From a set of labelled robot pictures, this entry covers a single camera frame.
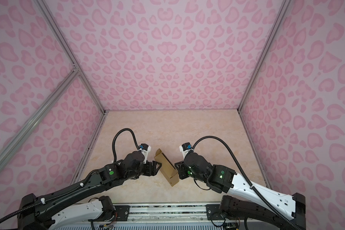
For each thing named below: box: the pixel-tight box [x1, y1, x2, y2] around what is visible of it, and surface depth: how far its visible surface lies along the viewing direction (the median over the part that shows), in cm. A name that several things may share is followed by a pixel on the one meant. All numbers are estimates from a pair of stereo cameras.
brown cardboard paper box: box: [153, 148, 180, 187], surface depth 76 cm
